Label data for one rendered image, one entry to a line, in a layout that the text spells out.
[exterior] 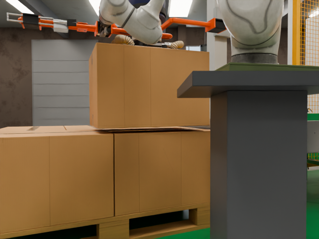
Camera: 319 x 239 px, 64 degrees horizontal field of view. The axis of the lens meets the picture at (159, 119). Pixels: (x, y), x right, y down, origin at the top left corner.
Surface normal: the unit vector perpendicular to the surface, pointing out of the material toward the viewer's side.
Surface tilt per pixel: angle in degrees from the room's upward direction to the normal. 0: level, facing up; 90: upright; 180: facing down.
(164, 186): 90
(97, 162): 90
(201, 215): 90
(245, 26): 161
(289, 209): 90
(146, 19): 107
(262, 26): 153
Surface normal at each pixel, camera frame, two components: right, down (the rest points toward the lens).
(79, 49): 0.01, 0.02
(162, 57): 0.35, 0.02
